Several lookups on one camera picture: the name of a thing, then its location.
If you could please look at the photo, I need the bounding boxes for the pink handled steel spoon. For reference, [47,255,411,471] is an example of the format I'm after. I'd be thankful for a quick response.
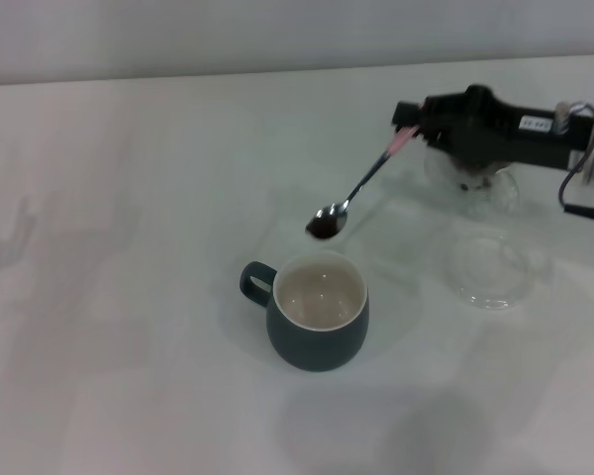
[304,125,421,242]

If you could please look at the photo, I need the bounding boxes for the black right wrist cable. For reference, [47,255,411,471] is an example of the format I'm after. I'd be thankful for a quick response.
[558,167,594,222]

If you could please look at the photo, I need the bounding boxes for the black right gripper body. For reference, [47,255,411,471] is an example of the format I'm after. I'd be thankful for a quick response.
[444,83,594,173]

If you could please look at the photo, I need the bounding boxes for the dark teal ceramic mug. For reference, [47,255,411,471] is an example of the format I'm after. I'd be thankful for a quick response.
[239,249,370,373]

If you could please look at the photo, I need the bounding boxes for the scooped coffee beans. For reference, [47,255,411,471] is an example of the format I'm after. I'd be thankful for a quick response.
[306,221,340,242]

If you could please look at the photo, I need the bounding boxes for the coloured wire bundle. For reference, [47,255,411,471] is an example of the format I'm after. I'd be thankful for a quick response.
[553,100,594,136]

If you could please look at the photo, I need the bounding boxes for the clear glass saucer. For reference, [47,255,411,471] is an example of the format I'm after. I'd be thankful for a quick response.
[443,232,534,311]

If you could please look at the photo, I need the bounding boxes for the clear glass cup with handle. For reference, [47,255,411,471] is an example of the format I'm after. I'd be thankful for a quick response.
[423,147,520,220]

